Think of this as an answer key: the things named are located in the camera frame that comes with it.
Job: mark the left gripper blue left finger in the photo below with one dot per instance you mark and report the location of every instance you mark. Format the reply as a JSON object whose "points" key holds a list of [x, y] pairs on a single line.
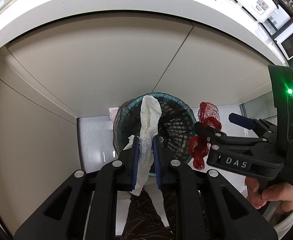
{"points": [[135, 164]]}

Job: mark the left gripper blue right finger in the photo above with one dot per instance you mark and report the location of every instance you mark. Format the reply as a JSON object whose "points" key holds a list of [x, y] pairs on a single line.
{"points": [[157, 163]]}

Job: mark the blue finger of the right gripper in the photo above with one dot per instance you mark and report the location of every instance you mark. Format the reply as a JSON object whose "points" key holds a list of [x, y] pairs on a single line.
{"points": [[241, 121]]}

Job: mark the white tissue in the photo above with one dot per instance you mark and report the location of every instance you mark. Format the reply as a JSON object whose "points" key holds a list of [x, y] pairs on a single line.
{"points": [[150, 113]]}

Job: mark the red mesh net bag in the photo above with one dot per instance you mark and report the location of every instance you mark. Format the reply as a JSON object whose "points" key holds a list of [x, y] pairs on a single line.
{"points": [[200, 143]]}

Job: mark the teal lined mesh trash bin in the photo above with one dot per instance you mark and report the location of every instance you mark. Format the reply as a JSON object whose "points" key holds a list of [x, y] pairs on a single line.
{"points": [[175, 128]]}

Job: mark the person's right hand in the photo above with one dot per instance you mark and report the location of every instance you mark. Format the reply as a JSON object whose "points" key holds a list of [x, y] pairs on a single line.
{"points": [[280, 192]]}

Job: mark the brown patterned trouser leg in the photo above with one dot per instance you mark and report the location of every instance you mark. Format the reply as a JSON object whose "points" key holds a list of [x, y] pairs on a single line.
{"points": [[143, 221]]}

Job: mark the white microwave oven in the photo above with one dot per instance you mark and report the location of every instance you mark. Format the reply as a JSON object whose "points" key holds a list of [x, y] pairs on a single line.
{"points": [[284, 40]]}

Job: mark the beige cabinet door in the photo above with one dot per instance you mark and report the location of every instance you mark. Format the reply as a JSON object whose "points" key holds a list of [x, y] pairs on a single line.
{"points": [[58, 82]]}

